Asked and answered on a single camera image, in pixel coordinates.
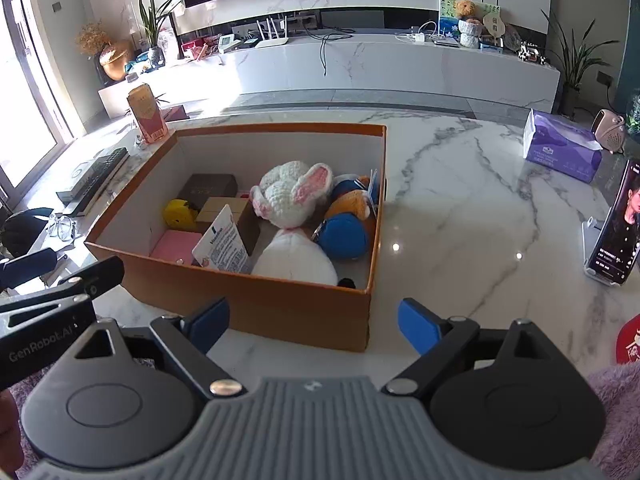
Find purple fluffy cloth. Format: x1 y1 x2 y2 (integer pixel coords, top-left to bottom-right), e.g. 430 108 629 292
587 362 639 479

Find green plant in vase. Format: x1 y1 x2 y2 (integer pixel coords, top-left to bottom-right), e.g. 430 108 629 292
138 0 179 70

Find white crochet bunny plush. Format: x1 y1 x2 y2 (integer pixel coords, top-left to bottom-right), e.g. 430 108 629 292
250 160 333 230

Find orange round vase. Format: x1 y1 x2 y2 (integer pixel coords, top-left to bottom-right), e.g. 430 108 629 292
99 40 134 81

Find red yellow drink carton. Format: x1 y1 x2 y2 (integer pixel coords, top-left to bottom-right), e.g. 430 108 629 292
127 84 168 144

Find orange bear plush blue outfit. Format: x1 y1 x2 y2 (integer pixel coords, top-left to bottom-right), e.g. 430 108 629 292
312 169 380 260

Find potted green plant right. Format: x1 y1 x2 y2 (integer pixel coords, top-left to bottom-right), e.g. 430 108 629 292
541 9 618 119

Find pink small heater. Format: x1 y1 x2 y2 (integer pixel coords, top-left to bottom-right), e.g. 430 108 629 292
591 110 626 153

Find black cable on cabinet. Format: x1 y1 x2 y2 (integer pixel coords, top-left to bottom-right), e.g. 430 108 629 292
304 27 356 79

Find purple tissue pack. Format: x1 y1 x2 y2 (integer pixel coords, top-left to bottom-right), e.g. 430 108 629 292
523 110 602 183

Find brown teddy bear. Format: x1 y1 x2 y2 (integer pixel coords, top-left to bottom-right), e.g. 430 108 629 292
454 0 478 23

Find white ceramic pot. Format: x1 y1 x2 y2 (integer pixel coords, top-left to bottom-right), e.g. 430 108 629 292
458 18 484 49

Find clear phone stand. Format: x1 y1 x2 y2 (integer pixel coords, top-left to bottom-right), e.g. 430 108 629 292
582 217 634 287

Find eyeglasses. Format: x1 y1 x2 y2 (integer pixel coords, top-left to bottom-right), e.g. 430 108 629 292
46 212 80 245

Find white printed card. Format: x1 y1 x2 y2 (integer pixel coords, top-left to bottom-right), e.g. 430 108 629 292
192 204 250 274

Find yellow round case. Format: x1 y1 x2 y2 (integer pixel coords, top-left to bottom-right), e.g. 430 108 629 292
163 198 200 232

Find cow figurine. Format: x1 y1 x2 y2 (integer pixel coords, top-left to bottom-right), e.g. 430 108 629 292
518 41 547 65

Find orange cardboard storage box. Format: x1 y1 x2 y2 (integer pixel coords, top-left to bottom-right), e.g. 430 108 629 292
86 122 386 352

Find black remote control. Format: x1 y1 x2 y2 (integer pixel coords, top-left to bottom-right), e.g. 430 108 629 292
63 148 129 218

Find white wifi router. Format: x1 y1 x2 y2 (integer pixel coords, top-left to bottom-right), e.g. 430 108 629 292
255 16 288 49

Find green picture board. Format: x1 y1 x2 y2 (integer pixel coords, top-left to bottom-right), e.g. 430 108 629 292
438 0 501 40

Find white small box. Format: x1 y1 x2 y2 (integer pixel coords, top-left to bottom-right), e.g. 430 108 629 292
55 159 98 204

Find black textured gift box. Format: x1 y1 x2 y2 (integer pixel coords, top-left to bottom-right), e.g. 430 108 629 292
177 174 238 210

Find small brown cardboard box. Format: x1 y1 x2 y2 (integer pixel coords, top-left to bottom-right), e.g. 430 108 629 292
195 196 263 257

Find red paper cup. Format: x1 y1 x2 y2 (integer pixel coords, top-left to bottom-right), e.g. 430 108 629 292
615 314 640 364

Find smartphone on stand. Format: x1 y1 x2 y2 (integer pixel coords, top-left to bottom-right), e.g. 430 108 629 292
604 158 639 268

